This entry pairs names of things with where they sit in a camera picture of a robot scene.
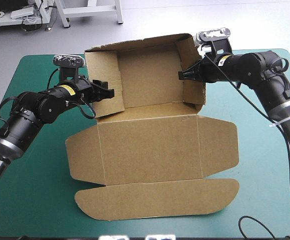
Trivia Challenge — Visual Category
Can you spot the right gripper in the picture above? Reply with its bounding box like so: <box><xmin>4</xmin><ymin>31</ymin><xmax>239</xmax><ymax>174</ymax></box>
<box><xmin>178</xmin><ymin>58</ymin><xmax>222</xmax><ymax>84</ymax></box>

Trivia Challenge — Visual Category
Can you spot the white low cart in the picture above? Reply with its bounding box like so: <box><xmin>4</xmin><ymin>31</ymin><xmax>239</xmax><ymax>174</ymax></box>
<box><xmin>0</xmin><ymin>0</ymin><xmax>56</xmax><ymax>34</ymax></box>

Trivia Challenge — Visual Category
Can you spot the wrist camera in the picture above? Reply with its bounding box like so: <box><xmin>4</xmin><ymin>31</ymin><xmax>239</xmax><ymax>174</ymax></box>
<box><xmin>52</xmin><ymin>54</ymin><xmax>86</xmax><ymax>69</ymax></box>
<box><xmin>194</xmin><ymin>27</ymin><xmax>232</xmax><ymax>49</ymax></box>

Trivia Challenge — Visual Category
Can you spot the brown cardboard box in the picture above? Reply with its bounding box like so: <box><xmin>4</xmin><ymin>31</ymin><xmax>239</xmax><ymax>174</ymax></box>
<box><xmin>64</xmin><ymin>32</ymin><xmax>241</xmax><ymax>222</ymax></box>

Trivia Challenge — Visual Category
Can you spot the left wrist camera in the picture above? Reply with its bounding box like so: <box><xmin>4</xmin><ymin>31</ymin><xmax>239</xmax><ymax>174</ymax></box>
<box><xmin>52</xmin><ymin>54</ymin><xmax>86</xmax><ymax>69</ymax></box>

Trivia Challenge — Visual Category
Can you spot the white metal rack frame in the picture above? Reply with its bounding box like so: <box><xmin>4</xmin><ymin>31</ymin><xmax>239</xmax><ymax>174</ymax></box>
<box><xmin>54</xmin><ymin>0</ymin><xmax>124</xmax><ymax>28</ymax></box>

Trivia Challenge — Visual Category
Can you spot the white power strip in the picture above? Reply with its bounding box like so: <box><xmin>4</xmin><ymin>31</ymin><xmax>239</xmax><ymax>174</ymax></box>
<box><xmin>10</xmin><ymin>5</ymin><xmax>36</xmax><ymax>21</ymax></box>

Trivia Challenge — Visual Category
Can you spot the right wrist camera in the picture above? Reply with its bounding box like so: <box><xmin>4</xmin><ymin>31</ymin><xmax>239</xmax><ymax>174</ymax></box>
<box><xmin>194</xmin><ymin>27</ymin><xmax>232</xmax><ymax>49</ymax></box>

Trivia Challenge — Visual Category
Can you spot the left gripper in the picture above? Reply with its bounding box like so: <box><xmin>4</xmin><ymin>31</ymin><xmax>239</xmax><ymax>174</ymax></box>
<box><xmin>76</xmin><ymin>75</ymin><xmax>115</xmax><ymax>104</ymax></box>

